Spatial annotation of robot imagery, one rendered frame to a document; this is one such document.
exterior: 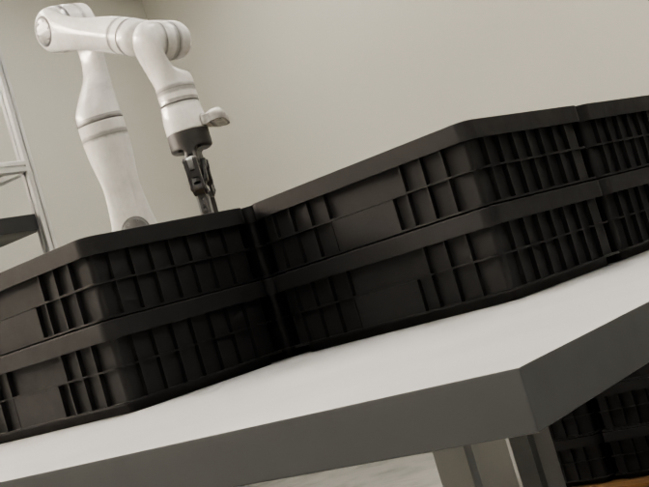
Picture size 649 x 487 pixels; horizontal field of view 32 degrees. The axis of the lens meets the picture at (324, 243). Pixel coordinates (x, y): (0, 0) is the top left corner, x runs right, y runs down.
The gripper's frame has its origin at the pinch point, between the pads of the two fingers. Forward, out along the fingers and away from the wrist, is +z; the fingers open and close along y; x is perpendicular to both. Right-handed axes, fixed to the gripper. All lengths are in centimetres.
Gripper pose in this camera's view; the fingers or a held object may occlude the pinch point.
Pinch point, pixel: (209, 209)
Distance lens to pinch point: 201.3
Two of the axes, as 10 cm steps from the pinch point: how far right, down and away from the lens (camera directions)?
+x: 9.6, -2.8, -0.5
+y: -0.7, -0.3, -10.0
